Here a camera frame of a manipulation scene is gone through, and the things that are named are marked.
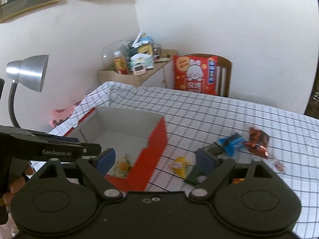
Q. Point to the light wooden side shelf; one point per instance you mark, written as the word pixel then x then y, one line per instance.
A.
pixel 162 75

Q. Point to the small pink candy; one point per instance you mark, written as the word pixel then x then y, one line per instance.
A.
pixel 279 166

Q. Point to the silver desk lamp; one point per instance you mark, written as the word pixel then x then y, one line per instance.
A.
pixel 29 72

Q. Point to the large red chips bag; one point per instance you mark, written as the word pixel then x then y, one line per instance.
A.
pixel 237 180

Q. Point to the shiny red-brown snack bag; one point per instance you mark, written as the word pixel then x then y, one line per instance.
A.
pixel 258 143

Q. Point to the small white timer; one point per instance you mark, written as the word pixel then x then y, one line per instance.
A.
pixel 139 69

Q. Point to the blue snack packet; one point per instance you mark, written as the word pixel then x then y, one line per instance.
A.
pixel 232 143

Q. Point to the orange drink bottle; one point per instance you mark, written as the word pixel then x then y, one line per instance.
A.
pixel 120 63

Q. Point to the white tissue box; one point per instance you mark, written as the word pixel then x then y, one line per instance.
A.
pixel 142 58

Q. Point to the red and white cardboard box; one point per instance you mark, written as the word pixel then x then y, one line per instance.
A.
pixel 141 135

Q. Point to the brown wooden chair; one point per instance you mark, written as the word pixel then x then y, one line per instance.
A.
pixel 224 68

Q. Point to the dark olive snack bar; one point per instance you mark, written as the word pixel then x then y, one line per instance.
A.
pixel 213 151

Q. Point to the person left hand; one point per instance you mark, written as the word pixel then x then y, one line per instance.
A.
pixel 15 186

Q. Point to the pink patterned cloth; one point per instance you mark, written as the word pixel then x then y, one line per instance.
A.
pixel 60 116

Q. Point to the white black grid tablecloth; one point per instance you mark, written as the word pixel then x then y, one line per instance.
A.
pixel 194 120

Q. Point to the orange white bread packet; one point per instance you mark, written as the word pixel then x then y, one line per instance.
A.
pixel 122 167

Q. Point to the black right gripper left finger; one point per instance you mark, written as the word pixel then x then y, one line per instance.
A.
pixel 63 197

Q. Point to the red rabbit cushion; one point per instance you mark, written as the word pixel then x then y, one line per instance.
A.
pixel 195 74

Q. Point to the yellow triangular snack packet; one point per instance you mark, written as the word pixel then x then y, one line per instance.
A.
pixel 180 167

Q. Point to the dark green snack packet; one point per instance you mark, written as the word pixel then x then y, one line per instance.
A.
pixel 195 177

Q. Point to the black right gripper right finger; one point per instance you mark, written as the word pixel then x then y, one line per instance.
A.
pixel 262 204

